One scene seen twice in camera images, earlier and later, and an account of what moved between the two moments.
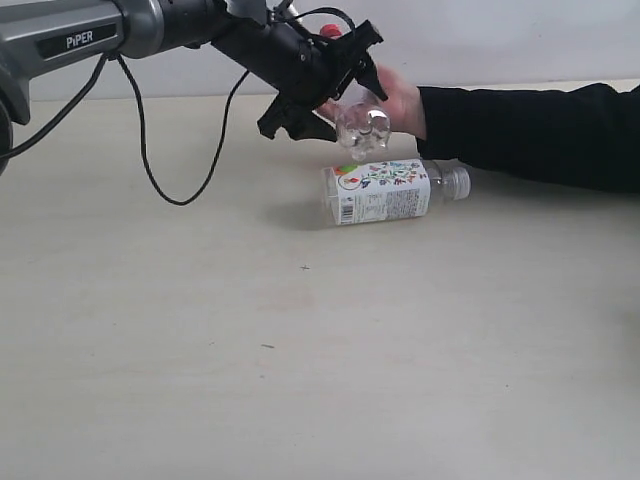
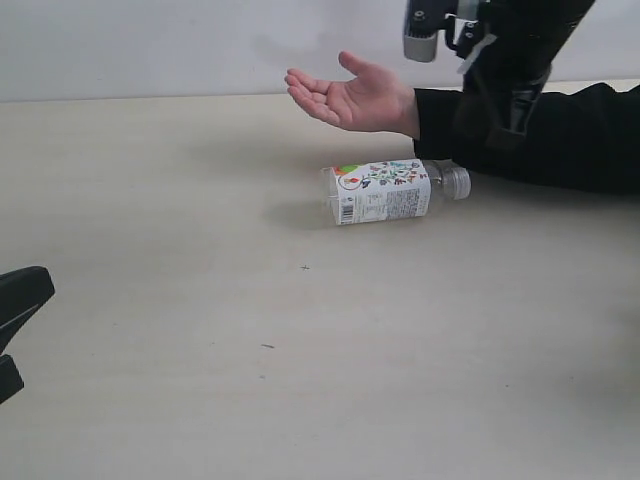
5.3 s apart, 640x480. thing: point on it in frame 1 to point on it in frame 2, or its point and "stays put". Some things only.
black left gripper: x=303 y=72 to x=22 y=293
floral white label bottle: x=392 y=190 stays put
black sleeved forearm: x=588 y=136 stays put
